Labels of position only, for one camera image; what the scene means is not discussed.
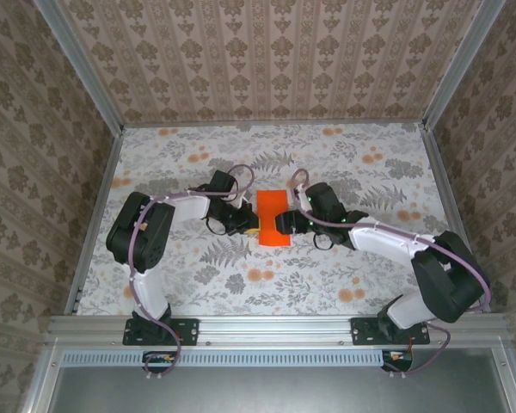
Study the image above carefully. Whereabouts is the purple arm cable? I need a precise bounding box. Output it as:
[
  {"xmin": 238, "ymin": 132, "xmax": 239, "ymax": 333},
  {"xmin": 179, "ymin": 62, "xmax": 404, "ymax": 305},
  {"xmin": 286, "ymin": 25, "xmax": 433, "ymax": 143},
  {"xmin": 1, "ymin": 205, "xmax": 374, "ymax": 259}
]
[
  {"xmin": 288, "ymin": 167, "xmax": 494, "ymax": 380},
  {"xmin": 127, "ymin": 164, "xmax": 255, "ymax": 382}
]

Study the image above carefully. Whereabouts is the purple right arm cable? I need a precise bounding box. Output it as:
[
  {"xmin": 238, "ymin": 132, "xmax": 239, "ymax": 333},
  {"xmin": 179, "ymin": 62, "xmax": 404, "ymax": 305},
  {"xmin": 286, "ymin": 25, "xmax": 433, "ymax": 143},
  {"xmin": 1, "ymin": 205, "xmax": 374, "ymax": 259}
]
[{"xmin": 288, "ymin": 167, "xmax": 494, "ymax": 380}]

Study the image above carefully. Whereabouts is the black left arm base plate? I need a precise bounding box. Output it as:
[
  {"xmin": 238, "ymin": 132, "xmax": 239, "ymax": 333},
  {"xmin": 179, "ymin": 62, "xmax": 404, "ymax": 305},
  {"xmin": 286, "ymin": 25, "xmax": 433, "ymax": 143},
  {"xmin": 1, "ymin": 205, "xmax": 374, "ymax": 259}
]
[{"xmin": 122, "ymin": 317, "xmax": 199, "ymax": 347}]

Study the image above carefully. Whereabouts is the aluminium panel frame strip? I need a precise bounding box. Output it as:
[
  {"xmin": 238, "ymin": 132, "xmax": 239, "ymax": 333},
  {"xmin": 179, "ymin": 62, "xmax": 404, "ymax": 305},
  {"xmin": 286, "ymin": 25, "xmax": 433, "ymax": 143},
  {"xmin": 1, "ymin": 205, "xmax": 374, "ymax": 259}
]
[
  {"xmin": 23, "ymin": 343, "xmax": 65, "ymax": 413},
  {"xmin": 492, "ymin": 343, "xmax": 516, "ymax": 413}
]

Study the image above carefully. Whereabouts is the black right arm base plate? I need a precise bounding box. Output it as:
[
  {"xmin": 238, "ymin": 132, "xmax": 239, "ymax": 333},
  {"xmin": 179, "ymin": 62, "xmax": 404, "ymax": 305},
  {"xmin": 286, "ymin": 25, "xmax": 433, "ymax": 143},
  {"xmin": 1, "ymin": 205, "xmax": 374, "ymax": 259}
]
[{"xmin": 351, "ymin": 317, "xmax": 431, "ymax": 347}]

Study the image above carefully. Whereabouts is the grey slotted cable duct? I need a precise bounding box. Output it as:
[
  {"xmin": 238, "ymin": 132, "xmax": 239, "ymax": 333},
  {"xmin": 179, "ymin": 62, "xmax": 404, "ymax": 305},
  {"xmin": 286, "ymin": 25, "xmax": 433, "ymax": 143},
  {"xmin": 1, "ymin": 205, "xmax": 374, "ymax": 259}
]
[{"xmin": 62, "ymin": 348, "xmax": 386, "ymax": 367}]

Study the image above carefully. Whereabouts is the black cable connector board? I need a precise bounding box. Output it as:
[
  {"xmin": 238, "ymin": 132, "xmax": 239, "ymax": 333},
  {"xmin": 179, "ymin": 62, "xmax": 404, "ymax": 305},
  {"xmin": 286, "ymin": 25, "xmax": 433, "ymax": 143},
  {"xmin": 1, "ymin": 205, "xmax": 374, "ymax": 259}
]
[
  {"xmin": 142, "ymin": 350, "xmax": 178, "ymax": 374},
  {"xmin": 380, "ymin": 348, "xmax": 414, "ymax": 373}
]

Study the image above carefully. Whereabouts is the tall aluminium frame post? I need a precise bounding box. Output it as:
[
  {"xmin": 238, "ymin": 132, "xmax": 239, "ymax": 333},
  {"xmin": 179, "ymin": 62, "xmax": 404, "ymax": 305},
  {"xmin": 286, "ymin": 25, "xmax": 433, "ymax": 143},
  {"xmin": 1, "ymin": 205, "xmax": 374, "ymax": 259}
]
[
  {"xmin": 33, "ymin": 0, "xmax": 126, "ymax": 133},
  {"xmin": 423, "ymin": 0, "xmax": 508, "ymax": 130}
]

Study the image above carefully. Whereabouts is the floral patterned table cover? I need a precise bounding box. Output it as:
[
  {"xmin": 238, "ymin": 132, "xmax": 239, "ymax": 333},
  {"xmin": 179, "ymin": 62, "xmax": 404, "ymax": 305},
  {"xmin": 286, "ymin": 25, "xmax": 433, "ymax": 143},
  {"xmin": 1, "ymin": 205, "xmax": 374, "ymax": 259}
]
[{"xmin": 76, "ymin": 123, "xmax": 476, "ymax": 317}]

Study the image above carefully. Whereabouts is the orange cloth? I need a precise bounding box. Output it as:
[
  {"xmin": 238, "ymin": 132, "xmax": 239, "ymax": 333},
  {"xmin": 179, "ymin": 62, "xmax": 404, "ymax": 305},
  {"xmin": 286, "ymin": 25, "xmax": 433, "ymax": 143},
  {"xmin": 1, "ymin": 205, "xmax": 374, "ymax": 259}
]
[{"xmin": 256, "ymin": 188, "xmax": 293, "ymax": 248}]

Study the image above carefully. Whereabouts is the grey sheet metal panel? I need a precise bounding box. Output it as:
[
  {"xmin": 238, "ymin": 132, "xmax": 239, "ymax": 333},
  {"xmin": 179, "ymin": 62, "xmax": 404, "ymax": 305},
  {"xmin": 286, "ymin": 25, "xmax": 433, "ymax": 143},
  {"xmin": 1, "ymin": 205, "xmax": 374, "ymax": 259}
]
[{"xmin": 46, "ymin": 365, "xmax": 515, "ymax": 413}]

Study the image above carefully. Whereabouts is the wide aluminium extrusion beam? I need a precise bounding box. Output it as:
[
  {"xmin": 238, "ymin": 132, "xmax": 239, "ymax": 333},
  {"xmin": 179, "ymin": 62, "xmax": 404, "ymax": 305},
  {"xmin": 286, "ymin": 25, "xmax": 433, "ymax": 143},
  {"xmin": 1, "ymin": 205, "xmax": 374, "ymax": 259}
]
[{"xmin": 46, "ymin": 313, "xmax": 512, "ymax": 347}]

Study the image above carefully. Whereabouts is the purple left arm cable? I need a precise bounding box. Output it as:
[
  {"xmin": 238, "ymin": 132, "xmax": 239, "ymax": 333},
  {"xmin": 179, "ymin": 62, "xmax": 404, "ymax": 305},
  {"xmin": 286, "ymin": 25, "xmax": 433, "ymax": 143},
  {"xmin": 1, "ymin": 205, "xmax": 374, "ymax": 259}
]
[{"xmin": 127, "ymin": 164, "xmax": 255, "ymax": 382}]

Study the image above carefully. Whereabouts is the aluminium table edge rail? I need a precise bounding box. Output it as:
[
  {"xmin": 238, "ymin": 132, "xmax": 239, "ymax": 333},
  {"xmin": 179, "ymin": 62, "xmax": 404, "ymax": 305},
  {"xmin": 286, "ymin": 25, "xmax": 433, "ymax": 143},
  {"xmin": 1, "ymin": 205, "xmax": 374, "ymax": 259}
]
[
  {"xmin": 122, "ymin": 120, "xmax": 427, "ymax": 128},
  {"xmin": 64, "ymin": 126, "xmax": 126, "ymax": 317},
  {"xmin": 423, "ymin": 124, "xmax": 491, "ymax": 314}
]

